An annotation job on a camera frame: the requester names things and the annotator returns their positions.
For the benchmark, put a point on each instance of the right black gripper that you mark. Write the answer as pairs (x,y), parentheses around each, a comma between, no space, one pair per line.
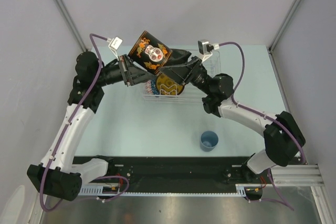
(180,74)

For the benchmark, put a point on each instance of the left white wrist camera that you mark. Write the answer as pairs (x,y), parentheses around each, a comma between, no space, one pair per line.
(114,43)

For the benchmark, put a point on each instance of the light blue cup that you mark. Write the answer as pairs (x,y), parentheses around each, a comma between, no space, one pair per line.
(208,141)

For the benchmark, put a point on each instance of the grey cable duct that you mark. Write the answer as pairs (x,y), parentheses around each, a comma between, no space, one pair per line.
(97,191)

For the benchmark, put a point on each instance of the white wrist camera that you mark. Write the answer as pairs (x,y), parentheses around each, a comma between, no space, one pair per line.
(206,49)
(114,43)

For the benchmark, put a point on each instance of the red black mug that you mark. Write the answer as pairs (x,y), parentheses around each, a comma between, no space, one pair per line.
(150,53)

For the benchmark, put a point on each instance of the yellow round plate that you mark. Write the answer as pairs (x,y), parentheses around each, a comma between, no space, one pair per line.
(167,86)

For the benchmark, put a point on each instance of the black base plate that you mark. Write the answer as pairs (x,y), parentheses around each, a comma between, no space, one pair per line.
(182,175)

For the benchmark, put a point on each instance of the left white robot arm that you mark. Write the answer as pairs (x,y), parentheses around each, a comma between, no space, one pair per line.
(55,175)

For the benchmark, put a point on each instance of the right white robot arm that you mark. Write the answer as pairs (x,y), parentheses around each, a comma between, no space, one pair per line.
(282,137)

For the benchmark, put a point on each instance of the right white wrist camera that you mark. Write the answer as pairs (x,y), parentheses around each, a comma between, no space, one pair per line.
(206,49)

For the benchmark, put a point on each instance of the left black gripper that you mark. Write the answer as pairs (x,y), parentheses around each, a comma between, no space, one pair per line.
(133,74)

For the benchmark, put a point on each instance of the clear wire dish rack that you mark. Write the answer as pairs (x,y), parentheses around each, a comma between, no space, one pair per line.
(191,94)

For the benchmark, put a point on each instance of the blue patterned bowl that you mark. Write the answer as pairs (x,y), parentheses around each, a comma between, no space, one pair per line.
(150,88)

